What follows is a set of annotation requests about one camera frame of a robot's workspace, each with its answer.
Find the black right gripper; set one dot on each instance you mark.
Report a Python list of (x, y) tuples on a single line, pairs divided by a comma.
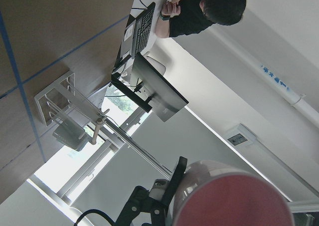
[(155, 201)]

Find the pink cup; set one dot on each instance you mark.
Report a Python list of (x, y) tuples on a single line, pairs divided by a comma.
[(215, 194)]

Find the grey cup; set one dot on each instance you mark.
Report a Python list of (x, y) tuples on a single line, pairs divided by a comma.
[(71, 135)]

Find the black computer monitor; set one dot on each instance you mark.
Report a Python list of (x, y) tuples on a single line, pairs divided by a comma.
[(153, 88)]

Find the black box with label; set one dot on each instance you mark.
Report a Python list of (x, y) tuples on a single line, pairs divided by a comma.
[(127, 42)]

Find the black keyboard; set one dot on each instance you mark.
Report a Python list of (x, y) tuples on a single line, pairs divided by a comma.
[(142, 29)]

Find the seated person black shirt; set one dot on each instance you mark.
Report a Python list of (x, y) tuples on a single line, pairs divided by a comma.
[(186, 17)]

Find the blue tape grid lines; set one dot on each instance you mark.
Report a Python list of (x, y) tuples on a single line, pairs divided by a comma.
[(20, 83)]

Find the aluminium frame post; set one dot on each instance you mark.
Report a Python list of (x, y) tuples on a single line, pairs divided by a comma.
[(100, 118)]

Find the white wall electrical box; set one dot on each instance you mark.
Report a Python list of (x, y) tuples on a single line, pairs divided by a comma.
[(240, 135)]

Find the white wall pipe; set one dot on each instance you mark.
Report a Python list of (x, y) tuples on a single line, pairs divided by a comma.
[(276, 83)]

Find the white wire cup rack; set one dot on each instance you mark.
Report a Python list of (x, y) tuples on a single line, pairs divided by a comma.
[(52, 102)]

